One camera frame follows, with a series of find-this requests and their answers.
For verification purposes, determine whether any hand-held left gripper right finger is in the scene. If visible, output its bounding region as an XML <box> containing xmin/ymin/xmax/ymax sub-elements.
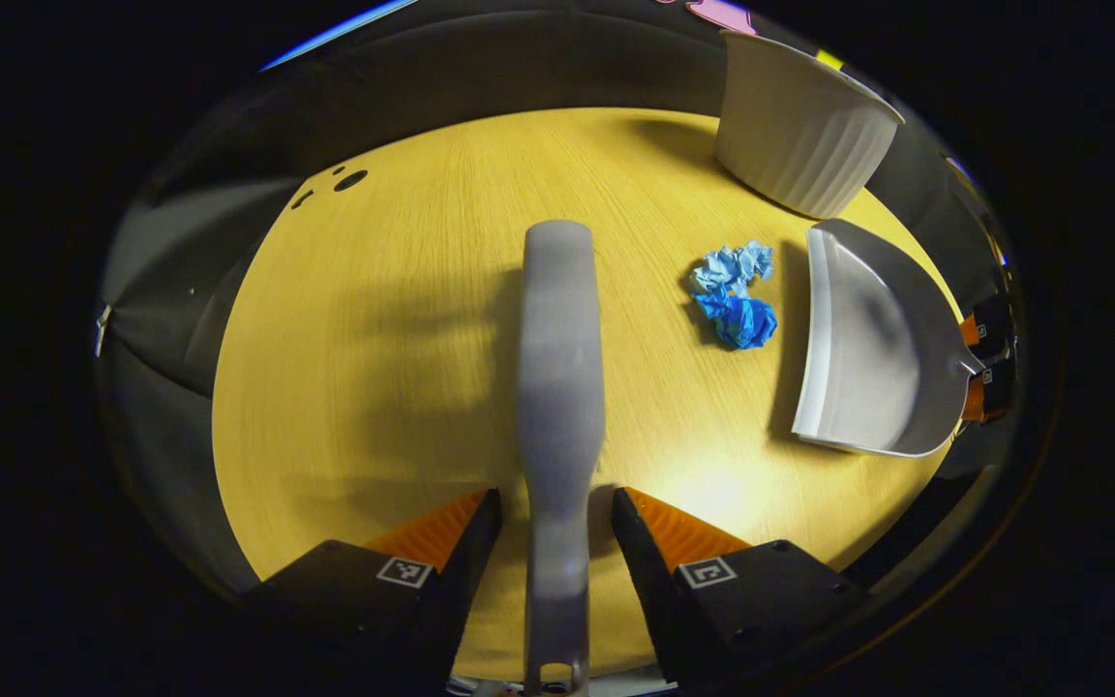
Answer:
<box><xmin>611</xmin><ymin>486</ymin><xmax>873</xmax><ymax>690</ymax></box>

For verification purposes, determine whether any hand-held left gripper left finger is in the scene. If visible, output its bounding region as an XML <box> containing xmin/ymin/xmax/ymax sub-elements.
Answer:
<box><xmin>243</xmin><ymin>487</ymin><xmax>503</xmax><ymax>697</ymax></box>

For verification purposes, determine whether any grey plastic dustpan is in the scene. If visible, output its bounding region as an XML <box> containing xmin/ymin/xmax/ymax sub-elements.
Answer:
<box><xmin>790</xmin><ymin>219</ymin><xmax>986</xmax><ymax>458</ymax></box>

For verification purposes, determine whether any small grey broom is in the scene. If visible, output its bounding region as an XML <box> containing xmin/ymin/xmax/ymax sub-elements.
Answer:
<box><xmin>516</xmin><ymin>220</ymin><xmax>607</xmax><ymax>696</ymax></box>

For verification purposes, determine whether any dark blue paper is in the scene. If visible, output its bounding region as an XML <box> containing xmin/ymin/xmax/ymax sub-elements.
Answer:
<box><xmin>693</xmin><ymin>290</ymin><xmax>779</xmax><ymax>351</ymax></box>

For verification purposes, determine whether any light blue paper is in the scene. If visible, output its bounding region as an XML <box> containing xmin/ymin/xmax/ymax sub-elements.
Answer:
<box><xmin>690</xmin><ymin>240</ymin><xmax>775</xmax><ymax>297</ymax></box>

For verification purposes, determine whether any white ribbed garbage bin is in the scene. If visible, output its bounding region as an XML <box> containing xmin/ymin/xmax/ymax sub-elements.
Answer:
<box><xmin>713</xmin><ymin>29</ymin><xmax>906</xmax><ymax>221</ymax></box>

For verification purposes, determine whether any wooden desktop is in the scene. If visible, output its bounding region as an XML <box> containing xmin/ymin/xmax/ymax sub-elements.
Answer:
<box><xmin>212</xmin><ymin>106</ymin><xmax>970</xmax><ymax>683</ymax></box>

